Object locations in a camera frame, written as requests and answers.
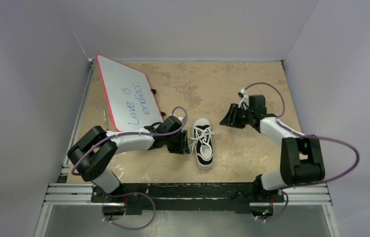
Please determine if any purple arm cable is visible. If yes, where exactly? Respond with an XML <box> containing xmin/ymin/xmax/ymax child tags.
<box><xmin>71</xmin><ymin>106</ymin><xmax>189</xmax><ymax>230</ymax></box>
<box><xmin>242</xmin><ymin>81</ymin><xmax>361</xmax><ymax>223</ymax></box>

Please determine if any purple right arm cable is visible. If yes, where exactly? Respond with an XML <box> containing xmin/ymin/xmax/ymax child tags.
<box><xmin>242</xmin><ymin>81</ymin><xmax>361</xmax><ymax>223</ymax></box>

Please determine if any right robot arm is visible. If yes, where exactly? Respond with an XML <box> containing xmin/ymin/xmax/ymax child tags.
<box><xmin>220</xmin><ymin>95</ymin><xmax>325</xmax><ymax>201</ymax></box>

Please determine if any white shoelace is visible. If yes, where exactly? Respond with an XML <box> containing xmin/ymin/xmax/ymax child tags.
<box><xmin>189</xmin><ymin>125</ymin><xmax>215</xmax><ymax>158</ymax></box>

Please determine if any pink-framed whiteboard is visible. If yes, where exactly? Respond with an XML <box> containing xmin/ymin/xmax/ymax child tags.
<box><xmin>96</xmin><ymin>54</ymin><xmax>163</xmax><ymax>132</ymax></box>

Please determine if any grey marker pen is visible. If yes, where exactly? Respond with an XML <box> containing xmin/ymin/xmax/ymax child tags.
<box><xmin>103</xmin><ymin>110</ymin><xmax>109</xmax><ymax>130</ymax></box>

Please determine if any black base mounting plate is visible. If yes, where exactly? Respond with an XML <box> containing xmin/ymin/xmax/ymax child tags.
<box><xmin>91</xmin><ymin>182</ymin><xmax>285</xmax><ymax>215</ymax></box>

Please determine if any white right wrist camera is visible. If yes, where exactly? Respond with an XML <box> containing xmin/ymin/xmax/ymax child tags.
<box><xmin>238</xmin><ymin>88</ymin><xmax>249</xmax><ymax>110</ymax></box>

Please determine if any black and white sneaker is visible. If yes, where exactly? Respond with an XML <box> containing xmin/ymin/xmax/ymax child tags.
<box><xmin>190</xmin><ymin>118</ymin><xmax>215</xmax><ymax>170</ymax></box>

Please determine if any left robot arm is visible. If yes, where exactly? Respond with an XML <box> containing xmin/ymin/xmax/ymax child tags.
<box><xmin>67</xmin><ymin>115</ymin><xmax>190</xmax><ymax>202</ymax></box>

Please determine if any aluminium frame rail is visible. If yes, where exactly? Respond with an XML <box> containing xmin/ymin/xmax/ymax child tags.
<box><xmin>43</xmin><ymin>183</ymin><xmax>332</xmax><ymax>205</ymax></box>

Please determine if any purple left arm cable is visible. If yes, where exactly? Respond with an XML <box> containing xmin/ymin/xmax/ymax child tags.
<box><xmin>71</xmin><ymin>106</ymin><xmax>189</xmax><ymax>230</ymax></box>

